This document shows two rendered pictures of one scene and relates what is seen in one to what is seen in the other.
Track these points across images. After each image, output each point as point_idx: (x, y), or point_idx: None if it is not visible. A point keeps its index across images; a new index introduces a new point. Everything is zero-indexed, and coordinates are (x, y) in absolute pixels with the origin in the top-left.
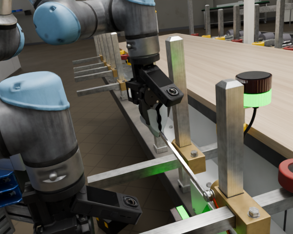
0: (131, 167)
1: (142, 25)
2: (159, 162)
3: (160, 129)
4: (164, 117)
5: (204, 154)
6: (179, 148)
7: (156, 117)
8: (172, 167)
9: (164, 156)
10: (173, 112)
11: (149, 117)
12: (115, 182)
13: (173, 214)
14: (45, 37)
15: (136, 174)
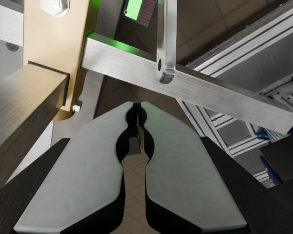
0: (209, 97)
1: None
2: (150, 65)
3: (132, 112)
4: (95, 140)
5: (15, 8)
6: (72, 72)
7: (156, 155)
8: (123, 44)
9: (123, 79)
10: (7, 172)
11: (216, 172)
12: (249, 92)
13: (152, 8)
14: None
15: (207, 77)
